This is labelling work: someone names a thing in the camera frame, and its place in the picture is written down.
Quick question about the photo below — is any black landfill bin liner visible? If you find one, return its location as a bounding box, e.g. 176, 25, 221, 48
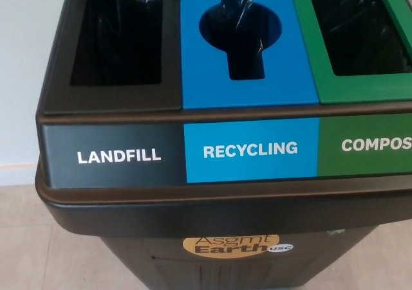
70, 0, 164, 87

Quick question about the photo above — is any black landfill lid panel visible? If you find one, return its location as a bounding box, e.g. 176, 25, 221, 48
43, 0, 183, 116

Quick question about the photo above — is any black three-stream trash can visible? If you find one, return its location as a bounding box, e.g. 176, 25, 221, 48
34, 0, 412, 290

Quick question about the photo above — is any white wall baseboard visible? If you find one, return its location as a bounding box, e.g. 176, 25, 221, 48
0, 163, 39, 186

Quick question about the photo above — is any blue recycling label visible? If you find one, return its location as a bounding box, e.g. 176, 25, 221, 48
183, 118, 321, 184

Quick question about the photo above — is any round gold Asgmt Earth sticker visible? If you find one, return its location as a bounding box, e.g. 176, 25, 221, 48
182, 233, 280, 258

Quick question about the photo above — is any blue recycling lid panel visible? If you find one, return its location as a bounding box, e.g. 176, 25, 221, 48
179, 0, 320, 110

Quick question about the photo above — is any small white USC sticker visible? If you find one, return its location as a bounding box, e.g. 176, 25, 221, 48
267, 243, 294, 253

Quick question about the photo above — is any green compost label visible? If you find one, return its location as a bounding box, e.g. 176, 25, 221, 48
317, 113, 412, 177

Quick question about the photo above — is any black recycling bin liner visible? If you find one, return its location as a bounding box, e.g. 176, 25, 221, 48
198, 0, 283, 80

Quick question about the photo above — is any green compost lid panel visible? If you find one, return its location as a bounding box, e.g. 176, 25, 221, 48
288, 0, 412, 104

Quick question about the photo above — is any black compost bin liner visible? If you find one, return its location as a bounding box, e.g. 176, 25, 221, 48
305, 0, 409, 77

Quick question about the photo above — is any black landfill label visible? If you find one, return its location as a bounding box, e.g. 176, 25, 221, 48
41, 123, 188, 188

